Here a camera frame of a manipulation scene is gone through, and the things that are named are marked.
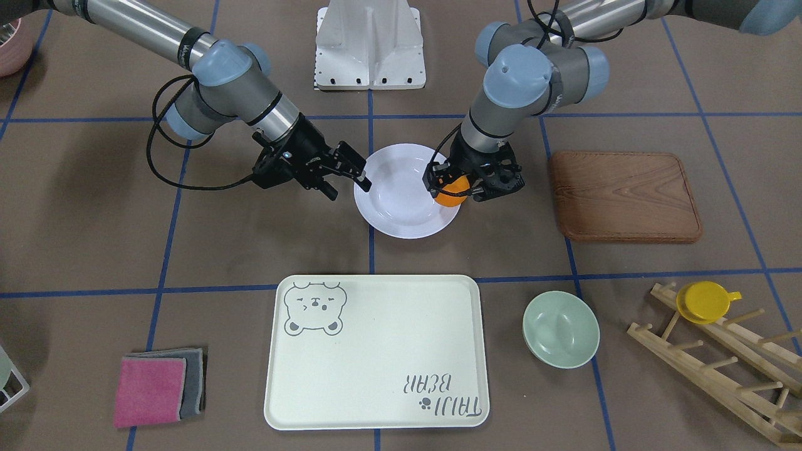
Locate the pink and grey cloths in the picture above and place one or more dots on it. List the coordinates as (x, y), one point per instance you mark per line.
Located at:
(159, 387)

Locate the yellow plastic cup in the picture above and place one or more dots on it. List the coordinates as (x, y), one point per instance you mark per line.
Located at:
(705, 302)

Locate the wooden peg drying rack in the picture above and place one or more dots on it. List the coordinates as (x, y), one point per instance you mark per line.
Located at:
(754, 381)

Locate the brown wooden tray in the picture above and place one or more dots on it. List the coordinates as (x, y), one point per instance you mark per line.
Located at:
(623, 197)

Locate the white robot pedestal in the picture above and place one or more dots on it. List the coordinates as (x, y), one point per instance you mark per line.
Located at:
(369, 45)

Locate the cream bear tray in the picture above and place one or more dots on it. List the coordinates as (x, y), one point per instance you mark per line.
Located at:
(376, 351)

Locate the white round plate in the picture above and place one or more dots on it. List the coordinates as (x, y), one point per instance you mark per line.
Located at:
(398, 204)

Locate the white cup holder rack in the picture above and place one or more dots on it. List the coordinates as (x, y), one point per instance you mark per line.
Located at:
(13, 384)

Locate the pink bowl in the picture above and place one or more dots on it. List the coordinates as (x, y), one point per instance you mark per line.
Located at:
(17, 46)

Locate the mint green bowl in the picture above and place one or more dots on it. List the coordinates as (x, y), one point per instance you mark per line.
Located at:
(561, 330)

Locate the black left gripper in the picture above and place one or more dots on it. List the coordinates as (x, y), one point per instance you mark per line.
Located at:
(464, 152)

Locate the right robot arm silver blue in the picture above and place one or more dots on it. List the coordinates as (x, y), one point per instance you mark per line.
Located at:
(225, 82)

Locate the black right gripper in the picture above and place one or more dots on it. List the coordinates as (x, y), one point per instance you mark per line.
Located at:
(306, 142)

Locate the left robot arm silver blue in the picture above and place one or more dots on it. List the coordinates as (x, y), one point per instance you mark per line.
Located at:
(550, 60)

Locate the orange fruit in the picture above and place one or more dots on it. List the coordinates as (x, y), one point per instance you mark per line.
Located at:
(451, 194)

